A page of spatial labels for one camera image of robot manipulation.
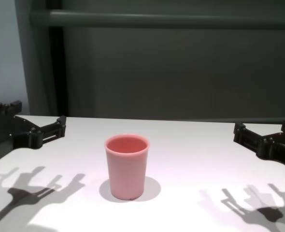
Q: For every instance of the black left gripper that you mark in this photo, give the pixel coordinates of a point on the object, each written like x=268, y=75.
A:
x=2, y=135

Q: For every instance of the pink plastic cup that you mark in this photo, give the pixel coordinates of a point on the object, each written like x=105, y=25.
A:
x=126, y=169

